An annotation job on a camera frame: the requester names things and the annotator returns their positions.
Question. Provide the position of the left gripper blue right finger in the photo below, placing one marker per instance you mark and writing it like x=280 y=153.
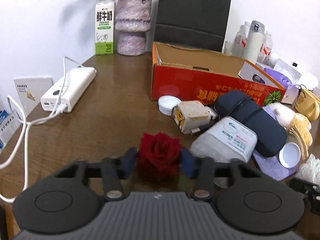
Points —
x=190 y=164

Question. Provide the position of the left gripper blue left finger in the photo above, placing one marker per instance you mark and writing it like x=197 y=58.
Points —
x=127 y=163

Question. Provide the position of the red fabric rose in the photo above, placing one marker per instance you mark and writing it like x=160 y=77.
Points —
x=158 y=157

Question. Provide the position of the white jar lid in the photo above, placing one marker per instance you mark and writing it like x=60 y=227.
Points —
x=290 y=155
x=166 y=104

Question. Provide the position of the purple woven pouch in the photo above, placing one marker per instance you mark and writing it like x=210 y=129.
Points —
x=272 y=166

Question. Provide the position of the cream cube charger gadget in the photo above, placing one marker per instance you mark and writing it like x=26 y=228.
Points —
x=189 y=115

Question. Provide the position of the white yellow plush toy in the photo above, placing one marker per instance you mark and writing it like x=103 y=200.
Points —
x=297 y=125

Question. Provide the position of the navy blue zip case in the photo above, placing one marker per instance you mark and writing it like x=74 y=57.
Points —
x=271 y=135

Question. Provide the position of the yellow ceramic mug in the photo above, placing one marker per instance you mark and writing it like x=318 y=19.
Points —
x=307 y=104

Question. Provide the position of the red cardboard box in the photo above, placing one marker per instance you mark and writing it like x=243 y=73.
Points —
x=204 y=75

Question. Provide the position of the white power bank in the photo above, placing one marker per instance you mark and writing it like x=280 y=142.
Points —
x=68 y=90

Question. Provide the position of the purple tissue pack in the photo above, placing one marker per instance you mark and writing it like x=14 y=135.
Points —
x=291 y=91

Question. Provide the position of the white booklet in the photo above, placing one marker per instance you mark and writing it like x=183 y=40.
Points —
x=30 y=89

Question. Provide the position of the blue white box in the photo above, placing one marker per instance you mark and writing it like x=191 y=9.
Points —
x=9 y=125

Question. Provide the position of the water bottle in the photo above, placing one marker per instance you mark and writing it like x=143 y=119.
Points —
x=240 y=40
x=265 y=49

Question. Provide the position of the white thermos bottle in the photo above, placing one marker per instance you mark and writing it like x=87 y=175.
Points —
x=254 y=41

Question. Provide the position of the purple marbled vase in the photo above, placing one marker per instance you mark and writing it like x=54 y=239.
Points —
x=132 y=22

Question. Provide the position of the black paper bag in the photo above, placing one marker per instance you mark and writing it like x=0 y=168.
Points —
x=193 y=23

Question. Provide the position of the milk carton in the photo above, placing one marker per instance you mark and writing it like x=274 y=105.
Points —
x=104 y=27

